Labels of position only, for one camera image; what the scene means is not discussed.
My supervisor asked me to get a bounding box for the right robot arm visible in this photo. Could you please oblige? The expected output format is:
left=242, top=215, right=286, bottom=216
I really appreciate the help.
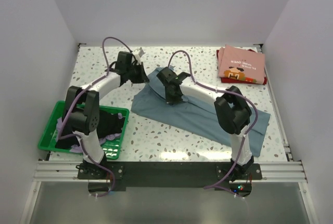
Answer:
left=157, top=67, right=254, bottom=182

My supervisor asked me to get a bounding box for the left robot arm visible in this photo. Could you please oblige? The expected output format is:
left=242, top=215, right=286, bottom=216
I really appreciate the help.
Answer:
left=62, top=48, right=149, bottom=178

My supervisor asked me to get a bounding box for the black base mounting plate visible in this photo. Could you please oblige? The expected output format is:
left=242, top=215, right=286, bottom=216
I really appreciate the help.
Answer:
left=76, top=161, right=261, bottom=193

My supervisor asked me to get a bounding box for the lavender garment in basket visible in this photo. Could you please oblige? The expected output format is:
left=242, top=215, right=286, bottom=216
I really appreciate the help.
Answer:
left=56, top=112, right=125, bottom=154

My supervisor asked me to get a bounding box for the black garment in basket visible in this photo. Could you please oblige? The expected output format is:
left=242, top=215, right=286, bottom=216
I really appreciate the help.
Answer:
left=54, top=109, right=124, bottom=151

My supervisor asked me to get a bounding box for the blue t-shirt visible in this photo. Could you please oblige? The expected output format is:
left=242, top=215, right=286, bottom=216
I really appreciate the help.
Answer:
left=130, top=67, right=271, bottom=157

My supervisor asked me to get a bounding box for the red folded t-shirt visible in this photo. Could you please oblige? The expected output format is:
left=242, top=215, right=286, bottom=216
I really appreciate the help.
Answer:
left=221, top=48, right=268, bottom=86

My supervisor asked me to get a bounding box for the aluminium frame rail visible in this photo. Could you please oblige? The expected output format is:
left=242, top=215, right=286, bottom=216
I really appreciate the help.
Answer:
left=33, top=161, right=308, bottom=183

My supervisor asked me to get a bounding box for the green plastic basket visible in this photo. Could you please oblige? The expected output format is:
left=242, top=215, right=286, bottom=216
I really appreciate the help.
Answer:
left=37, top=101, right=130, bottom=160

